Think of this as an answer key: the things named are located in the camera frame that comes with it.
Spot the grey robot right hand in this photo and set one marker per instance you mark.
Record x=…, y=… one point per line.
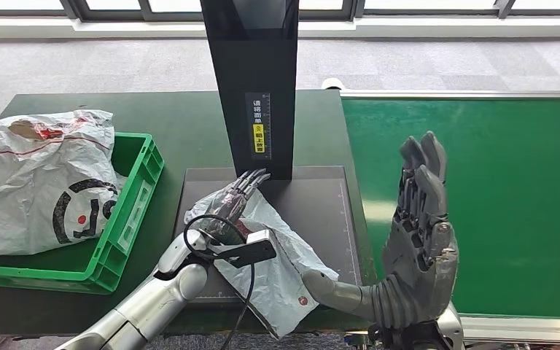
x=420, y=280

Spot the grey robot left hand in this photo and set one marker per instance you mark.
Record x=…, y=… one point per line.
x=227, y=207

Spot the grey parcel with red logo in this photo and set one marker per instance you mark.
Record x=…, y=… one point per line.
x=280, y=280

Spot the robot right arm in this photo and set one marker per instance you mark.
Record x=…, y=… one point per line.
x=449, y=328

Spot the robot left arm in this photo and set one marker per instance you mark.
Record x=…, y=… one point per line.
x=164, y=294

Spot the black and yellow machine label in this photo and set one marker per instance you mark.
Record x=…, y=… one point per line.
x=258, y=140

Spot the green conveyor belt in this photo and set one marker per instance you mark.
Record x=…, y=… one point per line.
x=516, y=193

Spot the black inbound scanning machine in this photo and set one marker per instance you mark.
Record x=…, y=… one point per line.
x=256, y=72

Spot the green plastic crate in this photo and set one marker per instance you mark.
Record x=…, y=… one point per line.
x=135, y=159

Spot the small white round object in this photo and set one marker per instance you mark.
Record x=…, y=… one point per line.
x=332, y=84

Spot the white window sill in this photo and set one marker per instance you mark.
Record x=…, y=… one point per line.
x=405, y=28

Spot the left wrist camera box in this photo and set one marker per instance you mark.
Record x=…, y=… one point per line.
x=256, y=249

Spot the aluminium conveyor frame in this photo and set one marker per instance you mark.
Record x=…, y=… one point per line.
x=526, y=329

